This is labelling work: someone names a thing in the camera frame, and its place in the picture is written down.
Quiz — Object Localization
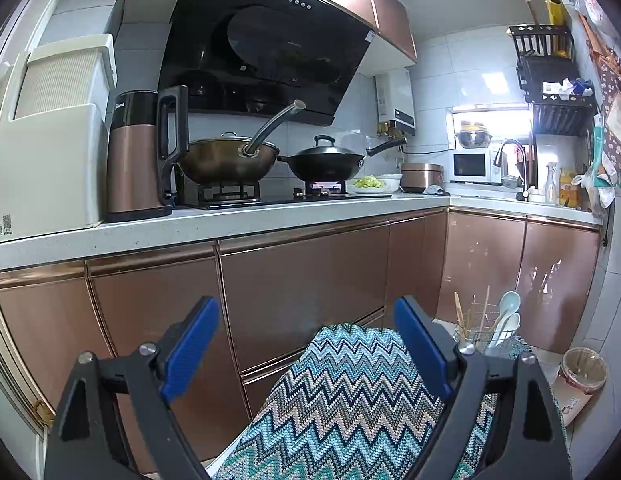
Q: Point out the copper lower cabinets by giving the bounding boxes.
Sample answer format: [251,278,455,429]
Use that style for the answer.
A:
[0,207,604,461]

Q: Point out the white countertop appliance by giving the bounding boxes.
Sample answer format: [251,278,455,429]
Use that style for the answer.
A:
[0,34,117,245]

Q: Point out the copper rice cooker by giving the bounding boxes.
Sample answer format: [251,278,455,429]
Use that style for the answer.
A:
[401,162,445,193]

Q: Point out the yellow bottle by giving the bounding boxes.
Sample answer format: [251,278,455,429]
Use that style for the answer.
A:
[559,167,581,208]

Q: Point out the clear spray bottle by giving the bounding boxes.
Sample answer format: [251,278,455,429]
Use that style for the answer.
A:
[545,162,559,205]

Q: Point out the copper upper cabinet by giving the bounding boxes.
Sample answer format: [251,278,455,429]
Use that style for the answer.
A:
[310,0,419,63]

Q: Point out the plastic-covered jar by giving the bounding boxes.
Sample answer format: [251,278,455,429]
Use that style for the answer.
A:
[549,347,609,426]

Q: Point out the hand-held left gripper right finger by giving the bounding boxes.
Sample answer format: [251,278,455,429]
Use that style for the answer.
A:
[393,295,571,480]

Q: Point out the black wall rack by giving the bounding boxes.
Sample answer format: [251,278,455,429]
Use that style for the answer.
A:
[508,24,596,136]

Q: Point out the copper and black kettle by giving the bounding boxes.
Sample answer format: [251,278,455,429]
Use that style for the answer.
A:
[106,85,190,223]

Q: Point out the teal hanging bag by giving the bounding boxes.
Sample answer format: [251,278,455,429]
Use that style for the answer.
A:
[591,112,609,186]

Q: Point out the white rag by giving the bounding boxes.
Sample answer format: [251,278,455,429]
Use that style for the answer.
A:
[543,77,579,101]

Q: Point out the yellow roll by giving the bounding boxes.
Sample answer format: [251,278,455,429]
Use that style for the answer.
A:
[547,0,571,58]

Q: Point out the wire utensil holder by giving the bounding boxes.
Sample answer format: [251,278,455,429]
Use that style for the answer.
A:
[455,325,521,358]

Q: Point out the black wok with lid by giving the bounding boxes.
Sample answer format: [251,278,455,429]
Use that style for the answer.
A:
[278,135,406,182]

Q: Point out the white water heater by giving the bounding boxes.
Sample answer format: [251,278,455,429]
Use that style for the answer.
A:
[375,67,416,138]

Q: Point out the black range hood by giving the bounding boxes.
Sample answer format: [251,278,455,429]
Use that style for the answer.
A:
[158,0,374,128]

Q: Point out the black gas stove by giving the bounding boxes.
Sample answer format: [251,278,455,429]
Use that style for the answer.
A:
[183,180,392,210]

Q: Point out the chrome kitchen faucet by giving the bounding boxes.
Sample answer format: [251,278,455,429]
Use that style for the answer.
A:
[493,139,531,201]

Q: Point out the brown patterned apron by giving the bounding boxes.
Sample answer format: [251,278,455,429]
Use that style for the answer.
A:
[578,10,621,171]

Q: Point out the zigzag patterned cloth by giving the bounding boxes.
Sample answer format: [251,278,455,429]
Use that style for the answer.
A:
[213,324,569,480]

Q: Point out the white plastic bags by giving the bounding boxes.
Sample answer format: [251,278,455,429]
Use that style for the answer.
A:
[575,160,616,211]

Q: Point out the white ceramic spoon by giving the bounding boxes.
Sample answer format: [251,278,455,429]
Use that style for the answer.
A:
[488,291,522,348]
[493,312,521,351]

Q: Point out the brass wok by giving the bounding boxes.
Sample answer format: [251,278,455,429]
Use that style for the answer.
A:
[176,100,306,186]

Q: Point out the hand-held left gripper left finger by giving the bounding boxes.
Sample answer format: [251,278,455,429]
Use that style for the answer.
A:
[44,295,226,480]

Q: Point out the plate of green vegetables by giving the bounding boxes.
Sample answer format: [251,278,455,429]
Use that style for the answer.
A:
[351,175,394,195]

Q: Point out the white microwave oven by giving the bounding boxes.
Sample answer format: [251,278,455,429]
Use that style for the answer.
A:
[451,149,504,185]

